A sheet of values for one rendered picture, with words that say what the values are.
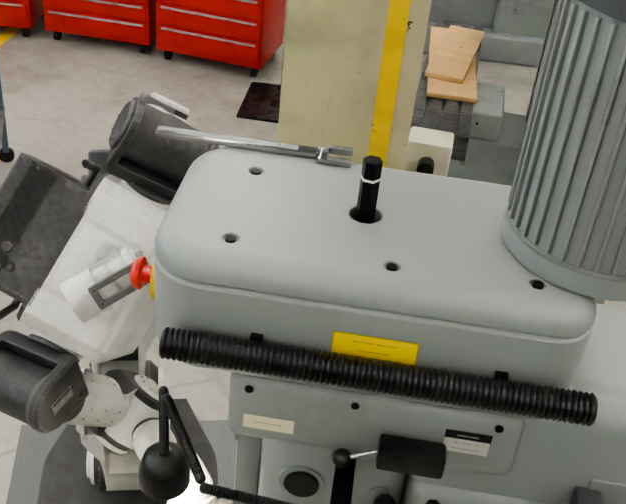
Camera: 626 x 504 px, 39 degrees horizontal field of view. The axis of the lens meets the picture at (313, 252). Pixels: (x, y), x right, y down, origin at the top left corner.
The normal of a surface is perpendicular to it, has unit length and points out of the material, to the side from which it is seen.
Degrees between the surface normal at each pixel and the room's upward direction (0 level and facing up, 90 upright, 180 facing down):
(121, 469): 27
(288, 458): 90
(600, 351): 0
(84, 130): 0
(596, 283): 90
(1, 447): 0
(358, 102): 90
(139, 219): 58
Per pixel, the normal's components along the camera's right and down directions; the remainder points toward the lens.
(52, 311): 0.15, 0.06
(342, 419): -0.13, 0.56
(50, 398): 0.88, 0.29
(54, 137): 0.09, -0.82
